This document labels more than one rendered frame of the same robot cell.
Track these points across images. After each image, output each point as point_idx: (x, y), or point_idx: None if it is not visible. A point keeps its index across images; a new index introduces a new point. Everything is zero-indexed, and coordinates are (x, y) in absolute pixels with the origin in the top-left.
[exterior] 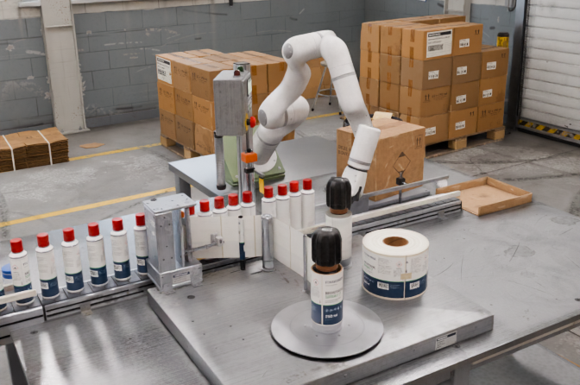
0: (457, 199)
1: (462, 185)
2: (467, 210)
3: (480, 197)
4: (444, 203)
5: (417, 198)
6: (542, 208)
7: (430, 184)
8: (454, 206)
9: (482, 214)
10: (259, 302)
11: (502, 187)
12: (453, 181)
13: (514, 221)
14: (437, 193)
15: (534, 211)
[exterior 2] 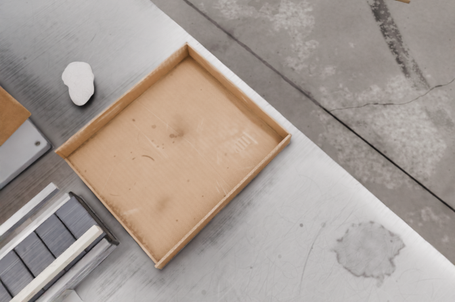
0: (100, 239)
1: (126, 99)
2: (134, 236)
3: (170, 141)
4: (63, 273)
5: (18, 179)
6: (314, 179)
7: (59, 76)
8: (95, 259)
9: (171, 258)
10: None
11: (223, 82)
12: (114, 50)
13: (248, 284)
14: (63, 154)
15: (296, 206)
